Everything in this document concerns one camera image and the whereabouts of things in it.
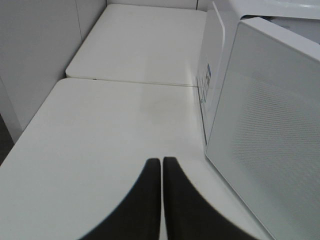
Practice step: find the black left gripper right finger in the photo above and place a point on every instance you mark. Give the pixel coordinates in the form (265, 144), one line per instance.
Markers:
(188, 216)

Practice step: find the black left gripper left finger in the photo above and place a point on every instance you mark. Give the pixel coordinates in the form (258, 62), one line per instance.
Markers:
(138, 216)

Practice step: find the white microwave door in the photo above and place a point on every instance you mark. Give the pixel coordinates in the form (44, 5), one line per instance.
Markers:
(265, 138)

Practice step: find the white microwave oven body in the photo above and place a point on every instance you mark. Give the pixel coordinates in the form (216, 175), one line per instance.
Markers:
(293, 22)

